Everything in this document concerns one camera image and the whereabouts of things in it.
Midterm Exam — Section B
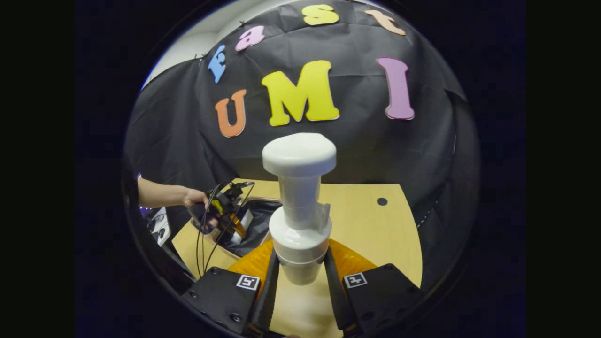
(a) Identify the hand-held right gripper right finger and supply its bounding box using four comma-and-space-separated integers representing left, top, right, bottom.
323, 238, 423, 337

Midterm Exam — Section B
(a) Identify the black backdrop cloth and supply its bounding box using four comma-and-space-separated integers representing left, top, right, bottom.
123, 0, 479, 292

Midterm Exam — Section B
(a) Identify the white pump bottle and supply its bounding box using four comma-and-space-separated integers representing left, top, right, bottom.
262, 132, 338, 286

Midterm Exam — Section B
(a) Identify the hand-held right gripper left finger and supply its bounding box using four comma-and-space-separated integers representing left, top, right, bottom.
181, 238, 281, 338

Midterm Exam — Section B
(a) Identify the white equipment box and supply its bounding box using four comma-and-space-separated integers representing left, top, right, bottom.
140, 206, 172, 248

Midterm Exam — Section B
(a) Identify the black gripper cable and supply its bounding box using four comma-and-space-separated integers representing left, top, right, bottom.
195, 182, 256, 278

